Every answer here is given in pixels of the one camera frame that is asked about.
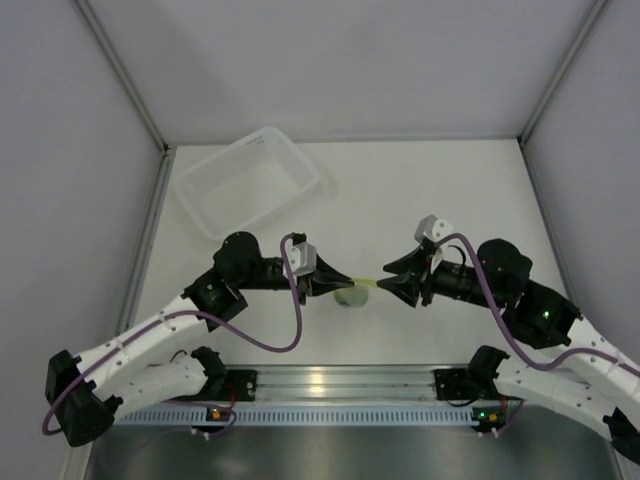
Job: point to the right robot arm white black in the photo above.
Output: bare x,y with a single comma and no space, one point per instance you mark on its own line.
556,357

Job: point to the grey slotted cable duct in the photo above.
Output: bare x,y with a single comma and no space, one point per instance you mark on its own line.
252,415

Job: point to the yellow fake food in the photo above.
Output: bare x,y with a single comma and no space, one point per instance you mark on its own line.
354,297

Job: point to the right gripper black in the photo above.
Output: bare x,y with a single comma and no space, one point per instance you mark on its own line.
407,286

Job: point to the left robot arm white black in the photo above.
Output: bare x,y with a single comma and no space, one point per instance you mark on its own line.
89,391

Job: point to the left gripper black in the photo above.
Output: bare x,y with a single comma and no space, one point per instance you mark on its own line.
312,287

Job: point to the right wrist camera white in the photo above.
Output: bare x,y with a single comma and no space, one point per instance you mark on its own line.
432,228

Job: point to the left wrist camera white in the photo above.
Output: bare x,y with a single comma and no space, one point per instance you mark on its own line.
302,258

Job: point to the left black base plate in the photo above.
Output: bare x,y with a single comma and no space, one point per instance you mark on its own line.
240,385

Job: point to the aluminium mounting rail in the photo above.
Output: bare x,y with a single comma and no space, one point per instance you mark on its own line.
351,383

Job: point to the white plastic basket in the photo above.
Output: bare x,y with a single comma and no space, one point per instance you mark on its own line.
246,184

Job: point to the clear zip top bag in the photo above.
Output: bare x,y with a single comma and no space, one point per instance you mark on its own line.
369,283

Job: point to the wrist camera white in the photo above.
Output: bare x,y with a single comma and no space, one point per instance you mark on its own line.
432,228
302,258

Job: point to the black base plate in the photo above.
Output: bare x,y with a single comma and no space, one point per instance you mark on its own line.
240,385
454,385

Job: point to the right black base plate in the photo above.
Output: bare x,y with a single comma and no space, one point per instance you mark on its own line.
454,385

